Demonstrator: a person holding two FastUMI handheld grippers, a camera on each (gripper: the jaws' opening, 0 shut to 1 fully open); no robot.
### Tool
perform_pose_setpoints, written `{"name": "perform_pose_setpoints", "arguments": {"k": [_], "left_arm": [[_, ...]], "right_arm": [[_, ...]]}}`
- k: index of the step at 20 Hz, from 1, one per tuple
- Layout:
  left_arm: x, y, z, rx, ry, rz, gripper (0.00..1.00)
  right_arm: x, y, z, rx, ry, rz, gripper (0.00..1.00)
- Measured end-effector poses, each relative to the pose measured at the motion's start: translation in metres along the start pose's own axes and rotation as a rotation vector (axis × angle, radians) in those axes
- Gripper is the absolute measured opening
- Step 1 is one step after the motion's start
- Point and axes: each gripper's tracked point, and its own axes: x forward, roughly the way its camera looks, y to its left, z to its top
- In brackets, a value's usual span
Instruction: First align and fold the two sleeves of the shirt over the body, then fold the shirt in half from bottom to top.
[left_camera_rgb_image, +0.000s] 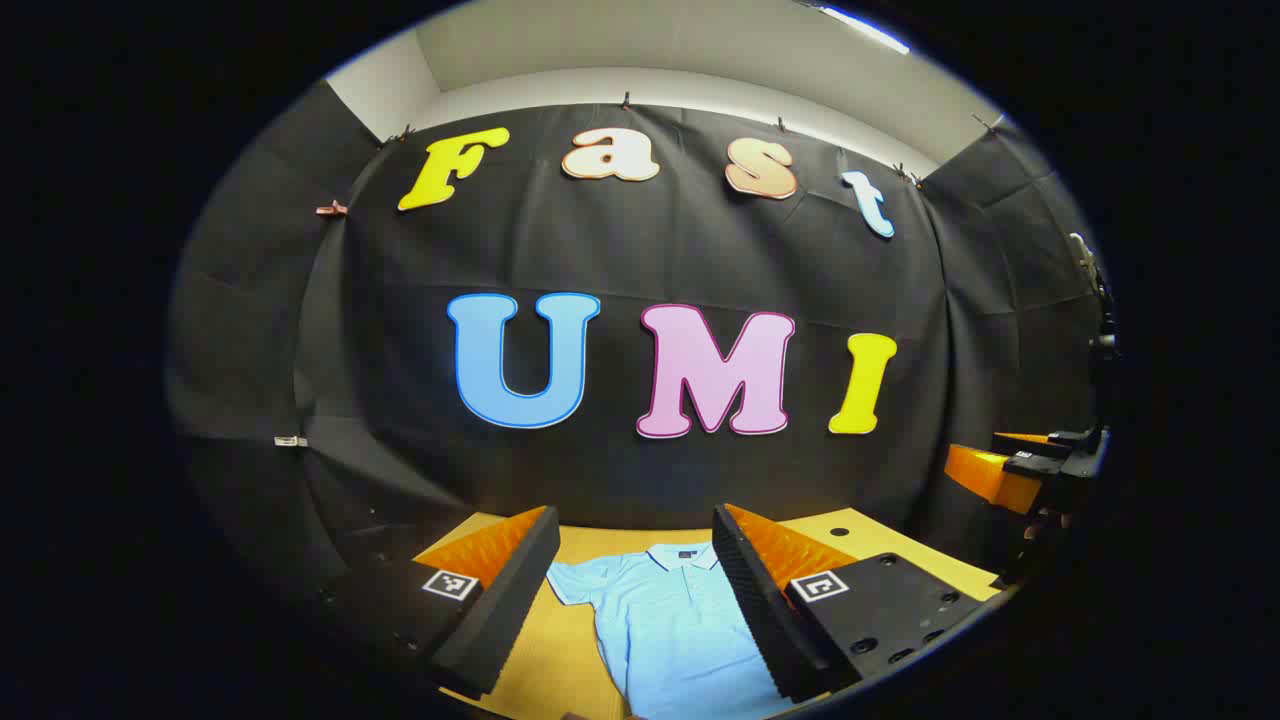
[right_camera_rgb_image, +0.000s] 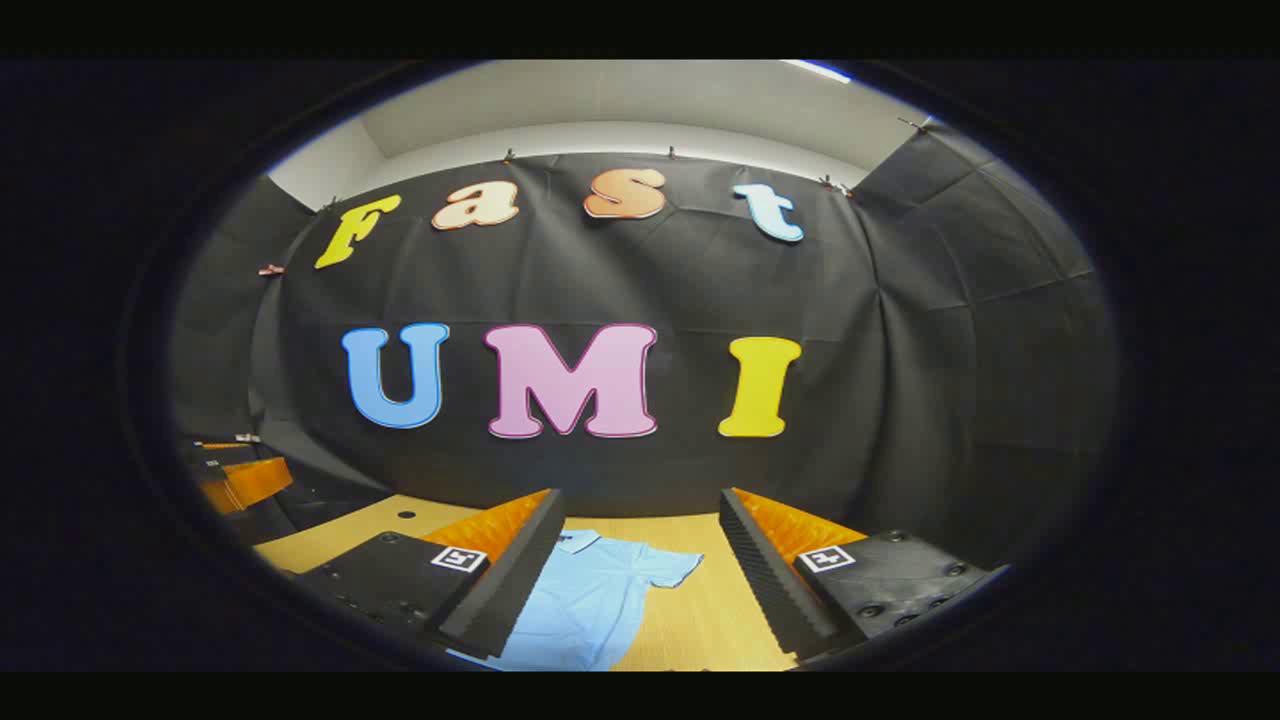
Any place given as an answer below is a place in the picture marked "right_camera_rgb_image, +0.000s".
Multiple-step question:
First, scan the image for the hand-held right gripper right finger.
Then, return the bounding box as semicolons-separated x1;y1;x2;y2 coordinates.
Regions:
718;487;1011;661

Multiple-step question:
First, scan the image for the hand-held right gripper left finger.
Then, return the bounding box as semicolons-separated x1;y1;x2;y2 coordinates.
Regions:
290;488;566;661

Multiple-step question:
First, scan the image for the light blue T-shirt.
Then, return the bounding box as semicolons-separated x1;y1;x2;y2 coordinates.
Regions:
445;528;706;671

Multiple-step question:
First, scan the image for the black backdrop cloth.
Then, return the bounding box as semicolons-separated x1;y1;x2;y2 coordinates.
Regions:
170;125;1119;571

